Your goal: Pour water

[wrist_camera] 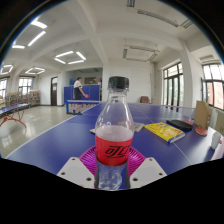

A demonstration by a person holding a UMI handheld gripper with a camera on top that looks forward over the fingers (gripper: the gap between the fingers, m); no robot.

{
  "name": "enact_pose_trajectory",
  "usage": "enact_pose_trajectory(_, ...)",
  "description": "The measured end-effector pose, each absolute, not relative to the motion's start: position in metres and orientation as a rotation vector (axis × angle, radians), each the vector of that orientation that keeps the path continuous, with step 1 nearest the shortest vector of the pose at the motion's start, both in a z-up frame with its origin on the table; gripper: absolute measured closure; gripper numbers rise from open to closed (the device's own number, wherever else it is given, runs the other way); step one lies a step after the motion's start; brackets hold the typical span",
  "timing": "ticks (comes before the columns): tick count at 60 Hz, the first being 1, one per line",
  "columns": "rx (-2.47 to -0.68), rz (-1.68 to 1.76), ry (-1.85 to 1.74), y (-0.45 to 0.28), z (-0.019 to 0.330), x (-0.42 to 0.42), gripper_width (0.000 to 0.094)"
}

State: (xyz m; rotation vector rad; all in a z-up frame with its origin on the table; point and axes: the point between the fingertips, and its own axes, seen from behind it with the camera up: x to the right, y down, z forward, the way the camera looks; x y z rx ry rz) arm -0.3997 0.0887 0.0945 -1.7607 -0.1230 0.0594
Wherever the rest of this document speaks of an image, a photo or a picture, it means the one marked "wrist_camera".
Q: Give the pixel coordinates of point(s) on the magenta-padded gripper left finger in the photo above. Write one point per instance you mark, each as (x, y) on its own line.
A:
(76, 171)

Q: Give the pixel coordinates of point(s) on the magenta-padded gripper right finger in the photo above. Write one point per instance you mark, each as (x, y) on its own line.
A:
(146, 171)

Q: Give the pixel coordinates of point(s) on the clear red-labelled drink bottle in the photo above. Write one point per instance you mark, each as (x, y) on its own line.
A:
(114, 146)

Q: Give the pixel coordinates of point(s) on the small colourful book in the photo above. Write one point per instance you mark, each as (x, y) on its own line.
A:
(92, 131)

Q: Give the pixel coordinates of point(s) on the yellow book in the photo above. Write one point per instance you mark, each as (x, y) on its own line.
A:
(165, 131)

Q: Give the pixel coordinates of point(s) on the grey-brown thin book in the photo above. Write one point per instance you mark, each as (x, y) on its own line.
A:
(138, 127)

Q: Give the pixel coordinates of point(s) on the black paddle case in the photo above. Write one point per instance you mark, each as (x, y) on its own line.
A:
(180, 125)

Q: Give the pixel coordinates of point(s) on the blue white floor barrier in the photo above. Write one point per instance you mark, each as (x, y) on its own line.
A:
(80, 106)

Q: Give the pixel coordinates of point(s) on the brown armchair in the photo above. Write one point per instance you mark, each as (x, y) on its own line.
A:
(144, 99)

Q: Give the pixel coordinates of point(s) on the brown cardboard box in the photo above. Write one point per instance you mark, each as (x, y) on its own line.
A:
(202, 115)

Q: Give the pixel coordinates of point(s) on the person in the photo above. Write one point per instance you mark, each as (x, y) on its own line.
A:
(78, 90)

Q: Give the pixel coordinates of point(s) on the blue partition boards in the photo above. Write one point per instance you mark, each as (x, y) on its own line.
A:
(94, 91)

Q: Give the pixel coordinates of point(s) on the dark door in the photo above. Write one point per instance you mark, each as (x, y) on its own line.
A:
(54, 91)

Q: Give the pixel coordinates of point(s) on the blue red-legged table tennis table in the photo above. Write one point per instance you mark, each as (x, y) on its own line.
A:
(11, 109)

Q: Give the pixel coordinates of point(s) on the bookshelf unit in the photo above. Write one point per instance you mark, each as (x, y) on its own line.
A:
(23, 98)

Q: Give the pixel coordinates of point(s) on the black-framed glass door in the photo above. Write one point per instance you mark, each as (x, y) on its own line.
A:
(173, 85)

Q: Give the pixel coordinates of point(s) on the black-framed wide window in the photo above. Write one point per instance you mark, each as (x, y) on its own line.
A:
(213, 86)

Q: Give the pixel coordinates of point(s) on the ceiling lights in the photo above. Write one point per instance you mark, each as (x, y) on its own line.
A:
(68, 57)

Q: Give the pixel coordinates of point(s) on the framed wall picture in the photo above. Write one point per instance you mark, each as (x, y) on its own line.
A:
(90, 80)

